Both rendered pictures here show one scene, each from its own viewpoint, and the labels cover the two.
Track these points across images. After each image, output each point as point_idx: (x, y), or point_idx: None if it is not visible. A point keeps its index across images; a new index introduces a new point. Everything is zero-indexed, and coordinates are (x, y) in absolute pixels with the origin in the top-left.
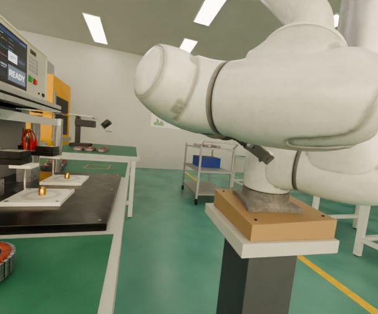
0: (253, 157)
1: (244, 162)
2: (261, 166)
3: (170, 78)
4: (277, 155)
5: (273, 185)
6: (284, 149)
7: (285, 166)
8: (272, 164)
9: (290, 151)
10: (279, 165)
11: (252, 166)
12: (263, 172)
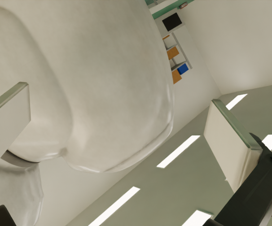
0: (97, 45)
1: (130, 0)
2: (50, 39)
3: None
4: (34, 109)
5: None
6: (34, 135)
7: None
8: (25, 74)
9: (19, 141)
10: (4, 87)
11: (80, 13)
12: (32, 26)
